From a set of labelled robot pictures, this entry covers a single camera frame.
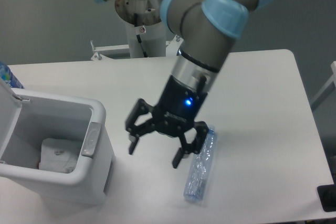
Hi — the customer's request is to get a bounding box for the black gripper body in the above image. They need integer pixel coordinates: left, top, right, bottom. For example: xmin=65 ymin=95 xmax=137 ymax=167
xmin=152 ymin=76 xmax=207 ymax=137

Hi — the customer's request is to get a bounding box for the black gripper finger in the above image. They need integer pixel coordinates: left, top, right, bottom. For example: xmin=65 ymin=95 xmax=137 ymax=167
xmin=172 ymin=121 xmax=209 ymax=168
xmin=125 ymin=98 xmax=155 ymax=155

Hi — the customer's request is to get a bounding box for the clear crushed plastic bottle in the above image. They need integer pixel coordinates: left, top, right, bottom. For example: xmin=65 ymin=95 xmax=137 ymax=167
xmin=183 ymin=125 xmax=217 ymax=204

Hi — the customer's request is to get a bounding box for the white paper bag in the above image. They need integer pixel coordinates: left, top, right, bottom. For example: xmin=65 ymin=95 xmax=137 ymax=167
xmin=38 ymin=138 xmax=82 ymax=174

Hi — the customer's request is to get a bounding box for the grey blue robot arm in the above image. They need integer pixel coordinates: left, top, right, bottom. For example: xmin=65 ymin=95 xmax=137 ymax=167
xmin=125 ymin=0 xmax=273 ymax=167

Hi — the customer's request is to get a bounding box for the white trash can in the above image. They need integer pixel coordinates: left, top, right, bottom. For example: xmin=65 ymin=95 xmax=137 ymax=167
xmin=1 ymin=88 xmax=115 ymax=205

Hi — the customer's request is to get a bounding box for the blue labelled bottle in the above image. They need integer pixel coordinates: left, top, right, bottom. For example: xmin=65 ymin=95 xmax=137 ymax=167
xmin=1 ymin=62 xmax=24 ymax=89

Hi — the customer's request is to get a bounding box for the black device at edge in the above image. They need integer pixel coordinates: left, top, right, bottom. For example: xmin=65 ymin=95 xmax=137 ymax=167
xmin=317 ymin=184 xmax=335 ymax=212

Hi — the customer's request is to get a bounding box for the white frame at right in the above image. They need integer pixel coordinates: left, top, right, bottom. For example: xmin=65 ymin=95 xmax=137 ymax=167
xmin=310 ymin=61 xmax=335 ymax=111

